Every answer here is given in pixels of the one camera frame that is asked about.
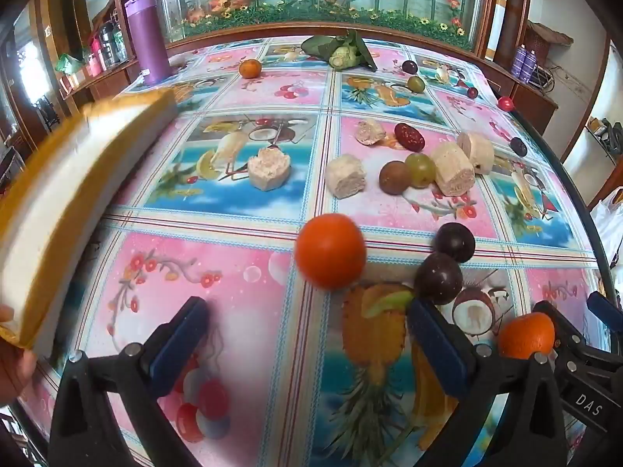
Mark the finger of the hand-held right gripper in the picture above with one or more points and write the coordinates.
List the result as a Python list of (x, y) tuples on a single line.
[(564, 331), (603, 309)]

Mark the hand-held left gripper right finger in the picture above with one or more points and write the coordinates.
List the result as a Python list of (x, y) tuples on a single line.
[(438, 350)]

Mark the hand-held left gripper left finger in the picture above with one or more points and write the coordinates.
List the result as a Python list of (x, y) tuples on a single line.
[(181, 345)]

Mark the large orange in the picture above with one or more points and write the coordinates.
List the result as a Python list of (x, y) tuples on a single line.
[(331, 250), (525, 334)]

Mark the dark purple passion fruit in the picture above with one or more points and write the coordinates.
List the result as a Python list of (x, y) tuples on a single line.
[(455, 242), (438, 277)]

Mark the yellow rimmed white tray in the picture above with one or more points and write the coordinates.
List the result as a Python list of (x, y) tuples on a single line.
[(58, 233)]

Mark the brown longan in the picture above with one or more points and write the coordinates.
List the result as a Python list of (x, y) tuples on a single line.
[(394, 177)]

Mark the large green grape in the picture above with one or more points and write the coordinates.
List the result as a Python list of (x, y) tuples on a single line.
[(421, 170)]

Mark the large wooden cylinder block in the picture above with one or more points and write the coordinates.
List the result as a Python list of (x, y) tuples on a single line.
[(452, 169)]

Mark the red date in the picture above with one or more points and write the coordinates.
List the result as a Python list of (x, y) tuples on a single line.
[(409, 136)]

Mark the white plastic bag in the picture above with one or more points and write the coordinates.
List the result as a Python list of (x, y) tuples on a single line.
[(606, 224)]

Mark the dark brown date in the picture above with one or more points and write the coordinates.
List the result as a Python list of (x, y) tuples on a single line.
[(518, 146)]

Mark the red cherry tomato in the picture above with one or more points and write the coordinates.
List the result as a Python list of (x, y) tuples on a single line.
[(506, 103)]

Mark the dark red cherry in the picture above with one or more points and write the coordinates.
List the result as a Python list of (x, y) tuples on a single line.
[(472, 92)]

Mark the fruit printed tablecloth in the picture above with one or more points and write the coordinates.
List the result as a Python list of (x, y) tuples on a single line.
[(272, 107)]

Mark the purple spray can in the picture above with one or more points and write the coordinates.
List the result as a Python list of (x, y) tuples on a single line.
[(530, 64), (519, 61)]

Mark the small green grape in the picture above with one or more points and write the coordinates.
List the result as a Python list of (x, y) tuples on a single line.
[(416, 83)]

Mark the brown woven basket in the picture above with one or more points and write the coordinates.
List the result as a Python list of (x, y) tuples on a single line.
[(542, 39)]

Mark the small orange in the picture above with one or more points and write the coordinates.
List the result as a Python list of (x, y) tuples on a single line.
[(249, 68)]

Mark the dark purple plum far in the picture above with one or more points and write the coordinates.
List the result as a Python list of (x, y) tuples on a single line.
[(410, 66)]

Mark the pink bottle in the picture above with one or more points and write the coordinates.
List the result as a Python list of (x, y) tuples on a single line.
[(96, 56)]

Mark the green plastic bag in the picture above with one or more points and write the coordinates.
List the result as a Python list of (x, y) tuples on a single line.
[(68, 63)]

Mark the purple thermos bottle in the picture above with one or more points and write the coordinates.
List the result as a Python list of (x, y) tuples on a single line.
[(148, 39)]

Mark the leafy green vegetable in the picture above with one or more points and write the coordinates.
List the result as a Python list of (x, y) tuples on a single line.
[(340, 56)]

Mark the green bottle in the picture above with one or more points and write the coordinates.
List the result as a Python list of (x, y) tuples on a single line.
[(120, 39)]

